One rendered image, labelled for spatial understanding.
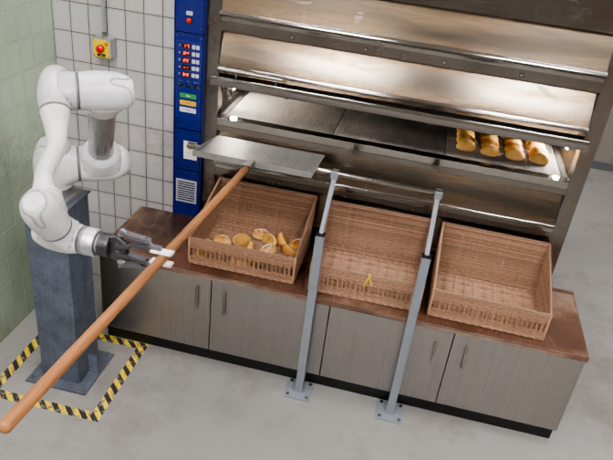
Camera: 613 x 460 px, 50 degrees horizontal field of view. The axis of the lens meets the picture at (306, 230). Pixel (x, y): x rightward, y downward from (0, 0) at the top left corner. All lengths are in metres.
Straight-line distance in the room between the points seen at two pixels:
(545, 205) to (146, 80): 2.14
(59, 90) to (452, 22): 1.74
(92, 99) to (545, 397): 2.44
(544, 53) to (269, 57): 1.28
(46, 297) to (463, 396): 2.07
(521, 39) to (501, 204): 0.82
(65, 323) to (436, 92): 2.07
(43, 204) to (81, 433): 1.60
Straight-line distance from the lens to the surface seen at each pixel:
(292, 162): 3.04
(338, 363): 3.39
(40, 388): 1.52
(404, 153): 3.35
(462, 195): 3.42
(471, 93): 3.24
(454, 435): 3.49
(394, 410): 3.51
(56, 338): 3.42
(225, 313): 3.37
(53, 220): 1.98
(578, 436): 3.77
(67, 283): 3.17
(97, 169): 2.90
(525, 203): 3.46
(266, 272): 3.23
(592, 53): 3.24
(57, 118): 2.35
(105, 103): 2.41
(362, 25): 3.18
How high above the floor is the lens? 2.42
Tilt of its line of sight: 30 degrees down
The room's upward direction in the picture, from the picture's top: 7 degrees clockwise
